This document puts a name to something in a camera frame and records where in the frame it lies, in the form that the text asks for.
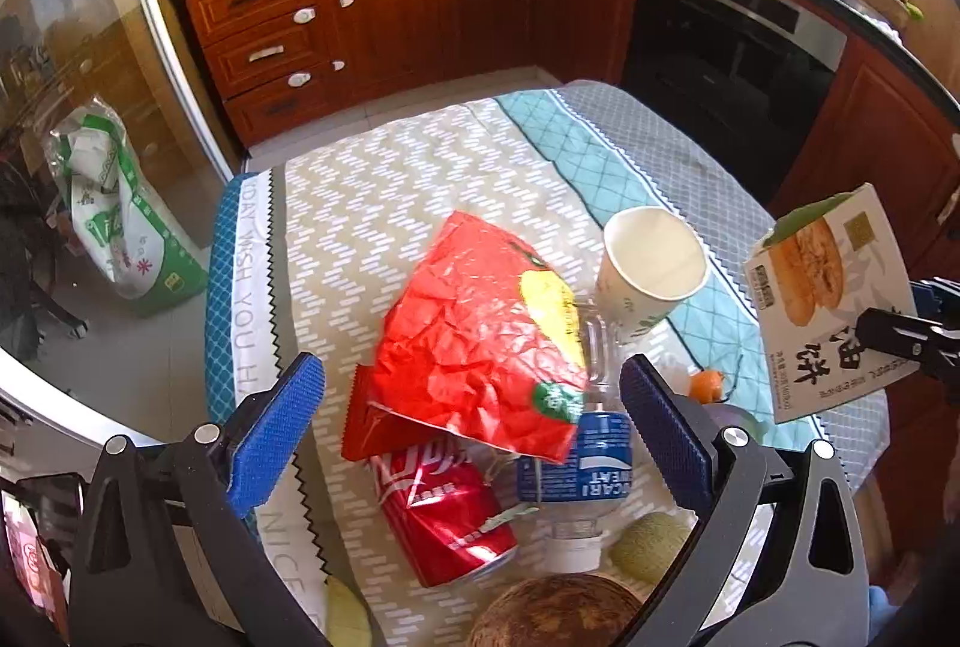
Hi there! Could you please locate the red cola can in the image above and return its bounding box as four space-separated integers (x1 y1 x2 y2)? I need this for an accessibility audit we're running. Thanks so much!
367 433 520 589

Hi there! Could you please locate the blue label plastic bottle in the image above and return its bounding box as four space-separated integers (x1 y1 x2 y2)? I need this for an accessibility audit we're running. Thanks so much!
516 298 635 574

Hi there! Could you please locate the green and white rice bag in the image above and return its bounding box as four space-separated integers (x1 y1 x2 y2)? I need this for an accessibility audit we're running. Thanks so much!
49 99 209 318

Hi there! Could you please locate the dark purple fruit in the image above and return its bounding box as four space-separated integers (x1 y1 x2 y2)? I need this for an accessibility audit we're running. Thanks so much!
705 401 767 445

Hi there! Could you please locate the green melon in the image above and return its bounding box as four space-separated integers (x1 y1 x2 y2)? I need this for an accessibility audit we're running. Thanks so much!
609 512 691 584

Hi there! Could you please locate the wooden cabinet with drawers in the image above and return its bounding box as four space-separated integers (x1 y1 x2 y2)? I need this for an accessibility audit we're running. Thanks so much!
176 0 646 149

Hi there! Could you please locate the patterned quilted tablecloth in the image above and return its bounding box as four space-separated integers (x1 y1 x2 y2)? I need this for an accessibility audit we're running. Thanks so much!
204 80 890 647

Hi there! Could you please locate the wooden cabinet with black handles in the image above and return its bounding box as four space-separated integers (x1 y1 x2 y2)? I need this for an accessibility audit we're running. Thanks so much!
772 35 960 550

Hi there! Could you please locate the green pancake food box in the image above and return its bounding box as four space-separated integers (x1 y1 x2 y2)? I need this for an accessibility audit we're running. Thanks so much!
744 183 920 424

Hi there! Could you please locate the red crumpled snack bag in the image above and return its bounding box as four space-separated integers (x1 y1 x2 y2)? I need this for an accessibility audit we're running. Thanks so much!
375 212 590 464

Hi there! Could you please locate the sliding glass door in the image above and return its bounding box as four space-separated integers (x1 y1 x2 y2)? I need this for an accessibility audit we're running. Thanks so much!
0 0 241 445

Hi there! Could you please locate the black countertop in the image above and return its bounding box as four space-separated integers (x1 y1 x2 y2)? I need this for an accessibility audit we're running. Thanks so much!
176 0 960 115

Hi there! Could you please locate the brown coconut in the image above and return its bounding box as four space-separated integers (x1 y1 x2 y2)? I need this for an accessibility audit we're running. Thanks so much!
466 573 642 647

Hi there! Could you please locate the pale green fruit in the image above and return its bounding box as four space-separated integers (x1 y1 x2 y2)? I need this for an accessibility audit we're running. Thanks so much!
324 576 372 647

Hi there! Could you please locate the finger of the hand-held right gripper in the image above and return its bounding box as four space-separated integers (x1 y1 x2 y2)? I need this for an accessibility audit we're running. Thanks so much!
909 276 960 327
857 308 960 385

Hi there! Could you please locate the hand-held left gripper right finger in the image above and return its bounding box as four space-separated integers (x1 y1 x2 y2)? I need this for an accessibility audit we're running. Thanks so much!
619 353 871 647

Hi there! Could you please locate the white paper cup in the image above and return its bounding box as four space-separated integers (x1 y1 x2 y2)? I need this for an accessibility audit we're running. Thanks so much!
595 206 710 340

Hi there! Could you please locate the black built-in oven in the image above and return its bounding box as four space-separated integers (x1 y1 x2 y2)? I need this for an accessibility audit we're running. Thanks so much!
621 0 852 205

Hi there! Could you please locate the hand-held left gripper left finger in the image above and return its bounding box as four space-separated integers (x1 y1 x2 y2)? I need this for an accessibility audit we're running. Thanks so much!
69 351 331 647

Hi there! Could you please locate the small orange fruit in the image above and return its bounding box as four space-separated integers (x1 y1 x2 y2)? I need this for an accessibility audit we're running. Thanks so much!
686 368 727 404

